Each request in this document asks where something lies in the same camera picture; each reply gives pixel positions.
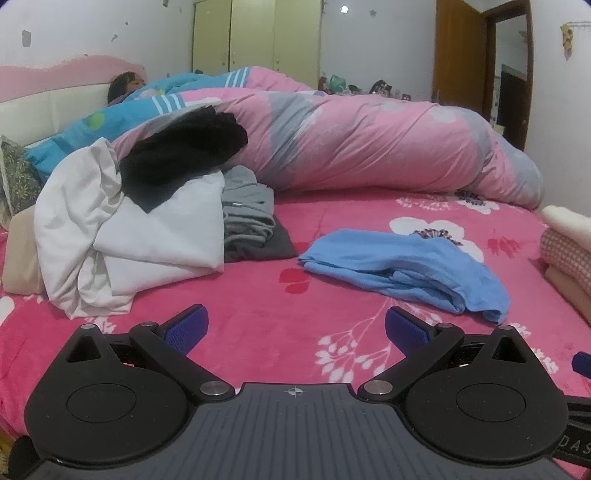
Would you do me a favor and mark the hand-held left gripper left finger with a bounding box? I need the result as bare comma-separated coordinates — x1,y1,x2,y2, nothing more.
65,304,235,403

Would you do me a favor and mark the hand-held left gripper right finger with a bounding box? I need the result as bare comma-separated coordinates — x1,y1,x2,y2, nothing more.
356,305,527,403

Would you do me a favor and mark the blue t-shirt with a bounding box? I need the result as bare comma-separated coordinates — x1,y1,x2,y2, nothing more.
298,228,511,325

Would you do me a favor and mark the beige folded garment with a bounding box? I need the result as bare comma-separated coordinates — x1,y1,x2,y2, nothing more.
545,268,591,324

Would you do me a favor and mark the white garment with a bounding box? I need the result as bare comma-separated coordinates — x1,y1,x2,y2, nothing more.
33,137,226,320

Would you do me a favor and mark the pink floral fleece blanket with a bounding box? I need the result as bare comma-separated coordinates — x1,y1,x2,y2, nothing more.
0,187,591,439

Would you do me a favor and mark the pink checked folded garment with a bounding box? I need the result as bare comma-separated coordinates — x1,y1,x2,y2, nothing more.
539,228,591,283

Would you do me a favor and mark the dark grey garment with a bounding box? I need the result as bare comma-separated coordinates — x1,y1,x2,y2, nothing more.
224,217,298,264

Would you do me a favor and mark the light grey garment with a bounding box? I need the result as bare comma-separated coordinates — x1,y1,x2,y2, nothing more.
221,165,277,245

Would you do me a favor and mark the cream folded garment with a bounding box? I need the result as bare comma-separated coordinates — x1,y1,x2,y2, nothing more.
541,205,591,245

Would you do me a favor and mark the beige pillow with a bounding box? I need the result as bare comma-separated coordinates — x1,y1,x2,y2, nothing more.
2,208,47,296

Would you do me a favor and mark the black garment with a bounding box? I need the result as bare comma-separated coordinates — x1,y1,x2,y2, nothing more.
119,105,249,214

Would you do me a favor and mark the pink and grey floral duvet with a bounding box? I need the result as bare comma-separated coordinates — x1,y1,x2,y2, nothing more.
111,66,546,210

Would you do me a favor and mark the blue striped quilt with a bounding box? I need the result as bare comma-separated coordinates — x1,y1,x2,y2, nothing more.
23,66,252,182

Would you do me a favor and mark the green patterned pillow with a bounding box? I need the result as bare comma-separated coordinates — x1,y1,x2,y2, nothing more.
0,135,45,232

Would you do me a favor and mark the pale yellow wardrobe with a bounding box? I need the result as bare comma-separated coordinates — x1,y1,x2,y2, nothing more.
191,0,321,86

